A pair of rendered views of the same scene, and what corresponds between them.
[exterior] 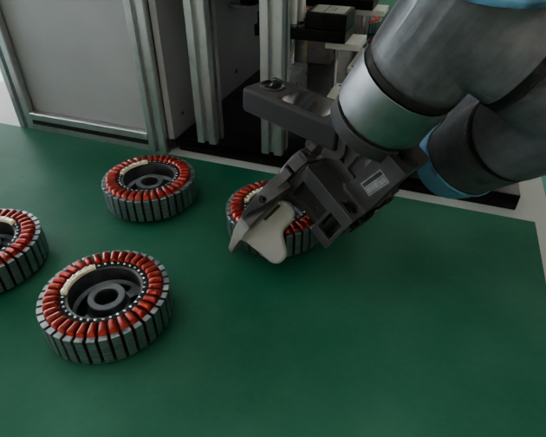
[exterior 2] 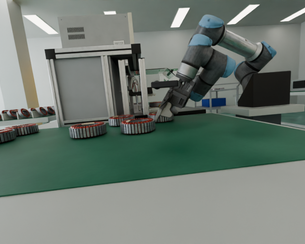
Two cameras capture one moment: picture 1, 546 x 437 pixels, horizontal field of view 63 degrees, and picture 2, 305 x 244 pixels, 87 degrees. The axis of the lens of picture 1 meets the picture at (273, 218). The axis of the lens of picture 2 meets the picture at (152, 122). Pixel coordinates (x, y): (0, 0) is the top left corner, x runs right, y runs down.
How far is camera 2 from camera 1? 0.43 m
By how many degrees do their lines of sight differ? 35
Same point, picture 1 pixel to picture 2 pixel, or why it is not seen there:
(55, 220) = not seen: hidden behind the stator
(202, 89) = (125, 101)
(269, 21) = (142, 80)
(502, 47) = (206, 52)
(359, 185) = (185, 90)
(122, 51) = (101, 95)
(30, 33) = (68, 95)
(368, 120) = (187, 71)
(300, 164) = (171, 91)
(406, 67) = (192, 59)
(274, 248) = (169, 113)
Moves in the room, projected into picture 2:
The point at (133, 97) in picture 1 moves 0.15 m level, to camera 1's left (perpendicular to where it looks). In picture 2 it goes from (103, 107) to (70, 111)
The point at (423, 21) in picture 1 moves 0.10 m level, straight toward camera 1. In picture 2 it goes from (193, 50) to (206, 40)
